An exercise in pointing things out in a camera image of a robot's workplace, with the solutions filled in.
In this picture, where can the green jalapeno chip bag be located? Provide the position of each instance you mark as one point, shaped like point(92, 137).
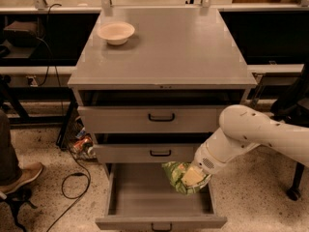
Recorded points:
point(175, 170)

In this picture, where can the tan shoe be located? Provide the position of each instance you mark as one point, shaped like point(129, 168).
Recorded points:
point(28, 175)

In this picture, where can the bottom grey drawer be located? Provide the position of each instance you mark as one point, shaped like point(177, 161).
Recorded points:
point(140, 197)

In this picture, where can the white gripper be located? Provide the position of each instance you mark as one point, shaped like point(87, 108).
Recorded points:
point(205, 163)

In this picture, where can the middle grey drawer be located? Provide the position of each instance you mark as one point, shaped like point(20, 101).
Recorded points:
point(139, 153)

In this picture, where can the grey drawer cabinet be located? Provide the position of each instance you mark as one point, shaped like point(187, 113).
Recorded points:
point(177, 57)

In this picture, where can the grey drawer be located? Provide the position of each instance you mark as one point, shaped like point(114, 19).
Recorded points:
point(140, 197)
point(98, 119)
point(139, 153)

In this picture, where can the black office chair base left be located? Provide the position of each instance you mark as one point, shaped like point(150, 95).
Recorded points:
point(16, 200)

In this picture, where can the wire basket with cans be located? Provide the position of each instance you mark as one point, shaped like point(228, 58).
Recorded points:
point(80, 142)

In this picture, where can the black office chair right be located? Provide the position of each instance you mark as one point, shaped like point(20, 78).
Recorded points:
point(293, 105)

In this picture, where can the dark trouser leg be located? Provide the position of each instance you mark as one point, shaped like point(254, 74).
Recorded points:
point(9, 165)

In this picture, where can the top grey drawer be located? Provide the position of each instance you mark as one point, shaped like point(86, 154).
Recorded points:
point(98, 119)

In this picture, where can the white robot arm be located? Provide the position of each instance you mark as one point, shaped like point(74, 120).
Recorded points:
point(241, 129)

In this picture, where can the black box on shelf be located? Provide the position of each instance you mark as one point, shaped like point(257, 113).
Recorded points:
point(22, 33)

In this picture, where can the white bowl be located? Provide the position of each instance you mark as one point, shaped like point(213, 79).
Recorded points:
point(116, 33)

